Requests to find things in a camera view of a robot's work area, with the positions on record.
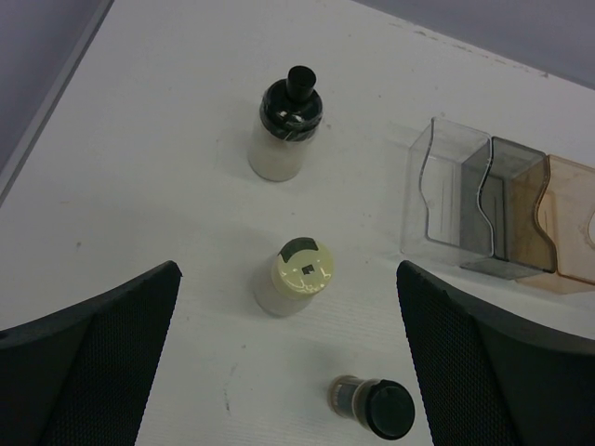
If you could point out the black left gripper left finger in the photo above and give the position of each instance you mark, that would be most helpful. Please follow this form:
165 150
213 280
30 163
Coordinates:
83 375

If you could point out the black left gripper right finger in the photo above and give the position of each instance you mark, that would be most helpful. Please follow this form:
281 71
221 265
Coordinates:
490 377

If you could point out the spice jar black cap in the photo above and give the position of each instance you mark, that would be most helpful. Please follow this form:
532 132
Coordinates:
381 406

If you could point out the bottle with yellow cap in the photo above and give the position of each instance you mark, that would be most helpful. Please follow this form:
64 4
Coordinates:
286 282

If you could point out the clear plastic bin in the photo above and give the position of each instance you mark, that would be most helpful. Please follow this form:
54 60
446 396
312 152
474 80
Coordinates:
443 221

